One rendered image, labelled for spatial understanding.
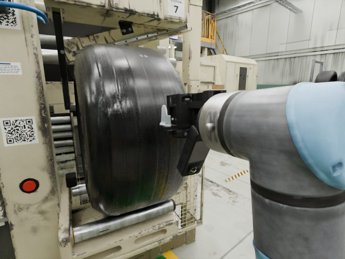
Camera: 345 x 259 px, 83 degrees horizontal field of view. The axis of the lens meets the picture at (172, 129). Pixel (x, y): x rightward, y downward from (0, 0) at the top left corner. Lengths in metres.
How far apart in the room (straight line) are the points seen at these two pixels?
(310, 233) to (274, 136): 0.09
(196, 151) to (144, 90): 0.23
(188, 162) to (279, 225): 0.19
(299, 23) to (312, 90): 12.10
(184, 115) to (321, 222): 0.23
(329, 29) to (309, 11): 1.28
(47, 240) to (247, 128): 0.71
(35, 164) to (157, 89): 0.41
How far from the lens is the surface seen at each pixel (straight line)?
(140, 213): 0.73
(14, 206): 0.74
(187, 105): 0.35
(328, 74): 5.71
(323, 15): 12.05
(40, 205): 0.73
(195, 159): 0.37
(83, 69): 0.56
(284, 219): 0.23
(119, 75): 0.51
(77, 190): 0.95
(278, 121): 0.20
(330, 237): 0.25
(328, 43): 11.71
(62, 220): 0.72
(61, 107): 1.22
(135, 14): 1.00
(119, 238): 0.73
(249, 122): 0.22
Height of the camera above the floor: 1.34
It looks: 13 degrees down
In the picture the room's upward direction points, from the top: straight up
